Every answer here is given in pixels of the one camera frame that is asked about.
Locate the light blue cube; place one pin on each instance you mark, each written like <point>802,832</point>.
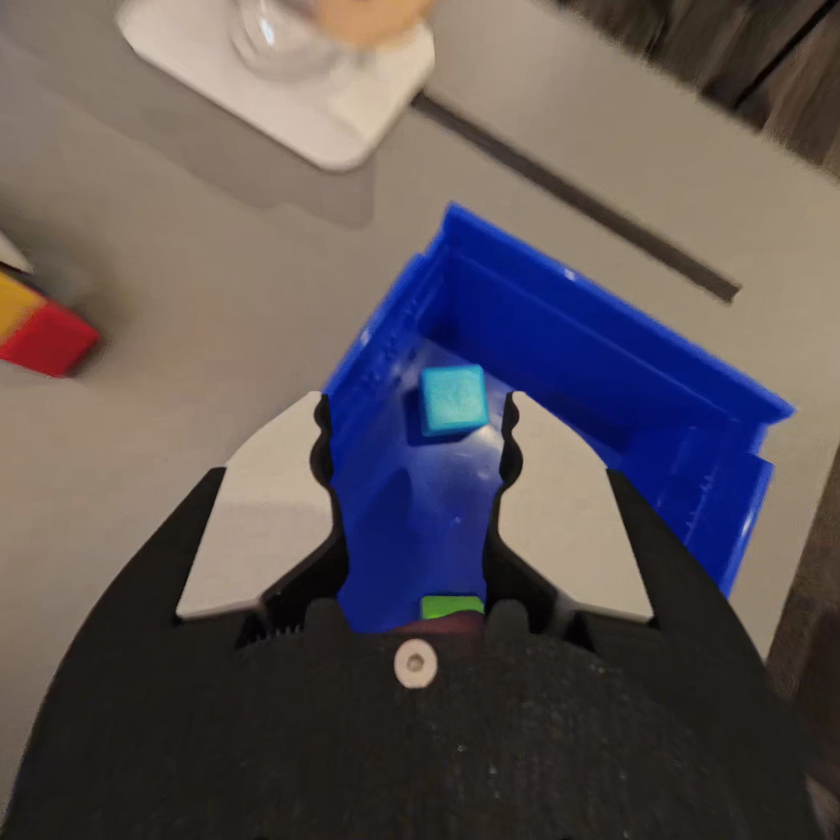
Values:
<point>453,400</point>

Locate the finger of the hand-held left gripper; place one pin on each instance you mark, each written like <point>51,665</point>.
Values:
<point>12,254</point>

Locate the blue plastic bin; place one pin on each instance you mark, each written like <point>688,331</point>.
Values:
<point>590,367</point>

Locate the red cube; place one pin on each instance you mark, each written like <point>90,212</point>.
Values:
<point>52,344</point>

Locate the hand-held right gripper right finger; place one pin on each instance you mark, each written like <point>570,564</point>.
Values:
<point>571,525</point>

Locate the yellow cube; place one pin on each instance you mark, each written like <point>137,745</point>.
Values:
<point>16,305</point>

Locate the green cube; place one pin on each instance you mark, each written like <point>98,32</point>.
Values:
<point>449,607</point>

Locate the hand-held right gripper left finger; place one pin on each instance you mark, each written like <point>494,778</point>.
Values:
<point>262,525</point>

